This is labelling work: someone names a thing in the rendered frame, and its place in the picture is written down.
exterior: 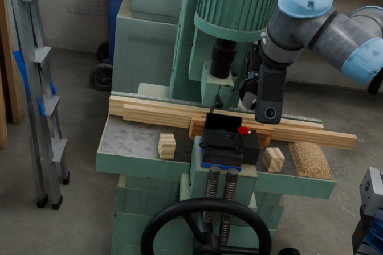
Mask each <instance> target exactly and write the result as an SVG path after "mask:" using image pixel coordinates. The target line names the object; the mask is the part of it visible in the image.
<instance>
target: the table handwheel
mask: <svg viewBox="0 0 383 255"><path fill-rule="evenodd" d="M203 211H216V212H223V213H228V214H230V215H233V216H236V217H238V218H240V219H242V220H244V221H245V222H246V223H248V224H249V225H250V226H251V227H252V228H253V229H254V231H255V232H256V234H257V236H258V239H259V248H242V247H236V246H226V245H220V244H219V238H218V237H217V236H216V235H215V234H214V233H213V221H212V223H204V222H203V221H202V216H203V215H202V214H203ZM192 212H197V225H196V223H195V221H194V219H193V217H192V215H191V214H190V213H192ZM181 215H182V216H183V217H184V219H185V221H186V222H187V224H188V226H189V227H190V229H191V231H192V232H193V235H194V237H193V241H192V242H193V255H220V253H223V254H241V255H270V254H271V249H272V239H271V234H270V231H269V229H268V227H267V225H266V223H265V222H264V221H263V219H262V218H261V217H260V216H259V215H258V214H257V213H255V212H254V211H253V210H251V209H249V208H248V207H246V206H245V205H243V204H240V203H237V202H235V201H232V200H228V199H223V198H212V197H202V198H192V199H186V200H183V201H179V202H177V203H174V204H172V205H170V206H168V207H166V208H164V209H163V210H161V211H160V212H159V213H157V214H156V215H155V216H154V217H153V218H152V219H151V220H150V221H149V223H147V225H146V227H145V229H144V231H143V233H142V236H141V241H140V251H141V255H154V251H153V241H154V238H155V236H156V234H157V232H158V231H159V230H160V229H161V228H162V227H163V226H164V225H165V224H166V223H168V222H169V221H171V220H173V219H175V218H176V217H179V216H181Z"/></svg>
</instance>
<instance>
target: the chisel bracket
mask: <svg viewBox="0 0 383 255"><path fill-rule="evenodd" d="M211 62H212V60H205V62H204V65H203V71H202V77H201V95H202V105H203V106H210V107H215V108H216V106H215V103H216V102H217V99H216V95H217V94H218V95H220V99H221V101H222V102H223V107H222V108H223V109H228V108H229V105H230V102H231V96H232V93H233V91H234V84H233V79H232V75H231V70H230V75H229V77H227V78H219V77H215V76H213V75H212V74H211V73H210V68H211Z"/></svg>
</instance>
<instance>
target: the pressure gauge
mask: <svg viewBox="0 0 383 255"><path fill-rule="evenodd" d="M278 255H300V252H299V251H298V250H297V249H295V248H284V249H282V250H281V251H280V252H279V253H278Z"/></svg>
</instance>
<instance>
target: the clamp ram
mask: <svg viewBox="0 0 383 255"><path fill-rule="evenodd" d="M241 123H242V118H241V117H234V116H226V115H221V114H212V113H207V115H206V120H205V125H204V129H210V130H219V131H228V132H232V133H239V131H238V128H239V127H240V126H241Z"/></svg>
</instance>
